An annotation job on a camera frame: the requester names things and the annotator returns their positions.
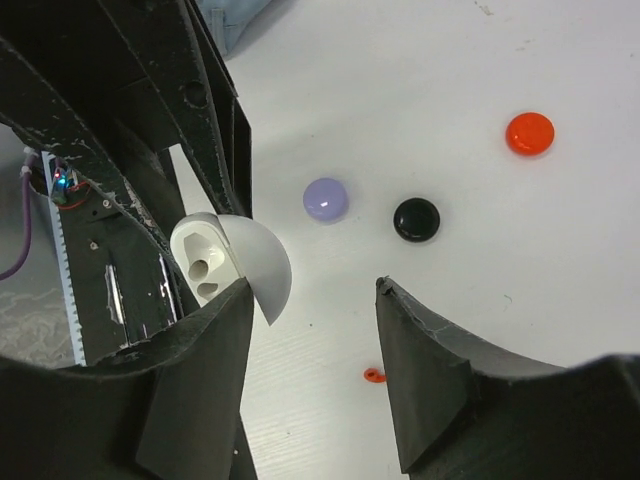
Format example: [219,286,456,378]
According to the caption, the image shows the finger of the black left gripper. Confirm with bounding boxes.
[100,1,252,217]
[1,38,198,324]

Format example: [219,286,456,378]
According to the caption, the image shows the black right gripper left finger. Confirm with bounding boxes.
[1,280,255,479]

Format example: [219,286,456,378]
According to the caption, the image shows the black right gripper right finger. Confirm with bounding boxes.
[376,277,639,479]

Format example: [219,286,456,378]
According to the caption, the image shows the white earbud charging case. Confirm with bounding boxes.
[170,212,292,325]

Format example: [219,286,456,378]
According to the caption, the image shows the purple earbud charging case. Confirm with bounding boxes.
[302,178,349,222]

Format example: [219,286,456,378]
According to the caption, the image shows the orange earbud charging case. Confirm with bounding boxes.
[505,112,555,156]

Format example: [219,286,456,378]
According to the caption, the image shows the light blue cloth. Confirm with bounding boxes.
[196,0,292,57]

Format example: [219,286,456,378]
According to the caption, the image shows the white cable duct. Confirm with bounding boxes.
[42,152,87,366]

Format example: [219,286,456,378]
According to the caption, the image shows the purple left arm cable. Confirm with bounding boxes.
[0,147,41,282]

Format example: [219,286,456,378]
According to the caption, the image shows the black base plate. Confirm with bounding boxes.
[29,144,259,480]

